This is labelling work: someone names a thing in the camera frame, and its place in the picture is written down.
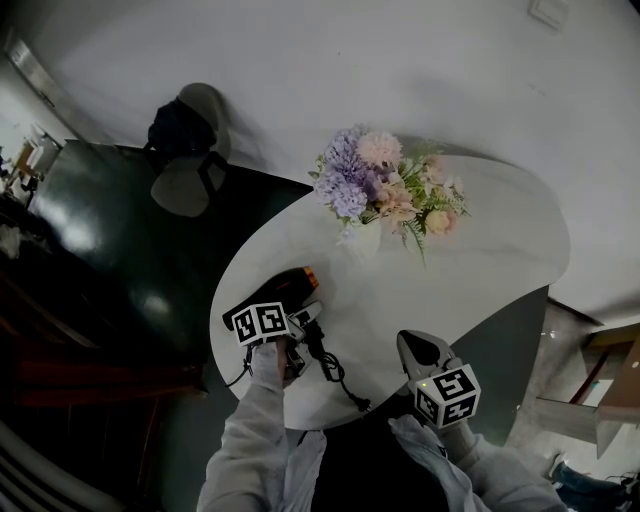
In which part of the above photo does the black hair dryer power cord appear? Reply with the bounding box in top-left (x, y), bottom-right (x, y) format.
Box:
top-left (303, 319), bottom-right (374, 414)

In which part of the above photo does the person's left forearm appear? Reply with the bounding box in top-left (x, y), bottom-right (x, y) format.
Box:
top-left (196, 341), bottom-right (329, 512)

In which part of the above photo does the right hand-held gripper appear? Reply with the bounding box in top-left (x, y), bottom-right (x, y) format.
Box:
top-left (396, 329), bottom-right (482, 430)

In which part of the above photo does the black hair dryer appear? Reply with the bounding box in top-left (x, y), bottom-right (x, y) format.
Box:
top-left (221, 266), bottom-right (322, 332)

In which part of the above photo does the person's right forearm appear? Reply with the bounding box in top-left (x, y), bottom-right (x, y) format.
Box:
top-left (388, 413), bottom-right (569, 512)

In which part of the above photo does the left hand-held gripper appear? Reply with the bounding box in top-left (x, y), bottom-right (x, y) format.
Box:
top-left (231, 299), bottom-right (325, 385)

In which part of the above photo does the pastel artificial flower bouquet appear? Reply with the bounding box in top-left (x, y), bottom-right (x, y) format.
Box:
top-left (308, 124), bottom-right (472, 271)

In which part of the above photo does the dark jacket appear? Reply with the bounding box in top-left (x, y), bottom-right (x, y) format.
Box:
top-left (146, 98), bottom-right (214, 157)

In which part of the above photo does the white table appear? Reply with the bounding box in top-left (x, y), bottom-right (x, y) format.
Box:
top-left (209, 135), bottom-right (572, 432)

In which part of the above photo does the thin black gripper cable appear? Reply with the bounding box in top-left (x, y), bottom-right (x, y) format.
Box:
top-left (224, 344), bottom-right (254, 389)

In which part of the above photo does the white vase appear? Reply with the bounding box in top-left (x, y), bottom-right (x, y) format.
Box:
top-left (344, 219), bottom-right (383, 262)

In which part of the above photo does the metal door frame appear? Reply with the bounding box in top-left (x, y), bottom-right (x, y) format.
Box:
top-left (3, 33), bottom-right (57, 108)

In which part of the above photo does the light wooden shelf unit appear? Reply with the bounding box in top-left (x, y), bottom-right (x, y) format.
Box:
top-left (534, 299), bottom-right (640, 459)

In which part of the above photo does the beige chair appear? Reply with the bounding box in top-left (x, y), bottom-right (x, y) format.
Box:
top-left (142, 82), bottom-right (237, 219)

